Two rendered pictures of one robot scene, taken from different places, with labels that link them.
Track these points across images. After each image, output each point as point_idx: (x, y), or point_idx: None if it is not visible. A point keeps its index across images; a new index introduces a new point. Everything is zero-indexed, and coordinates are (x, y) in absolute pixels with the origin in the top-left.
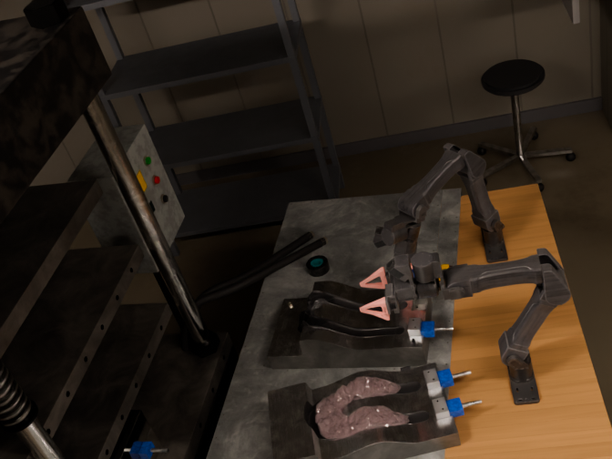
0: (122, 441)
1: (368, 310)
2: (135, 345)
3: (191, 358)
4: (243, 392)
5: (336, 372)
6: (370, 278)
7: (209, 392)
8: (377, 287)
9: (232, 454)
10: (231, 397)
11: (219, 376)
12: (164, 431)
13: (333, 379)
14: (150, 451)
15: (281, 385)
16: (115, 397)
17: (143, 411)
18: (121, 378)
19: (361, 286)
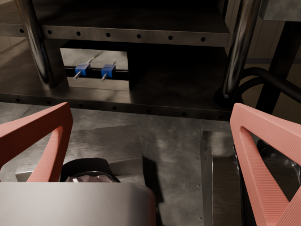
0: (100, 48)
1: (57, 143)
2: (177, 27)
3: (212, 95)
4: (171, 126)
5: (196, 214)
6: (265, 122)
7: (178, 109)
8: (253, 200)
9: (101, 125)
10: (165, 119)
11: (201, 119)
12: (141, 90)
13: (183, 210)
14: (105, 73)
15: (176, 154)
16: (123, 26)
17: (161, 80)
18: (142, 26)
19: (230, 121)
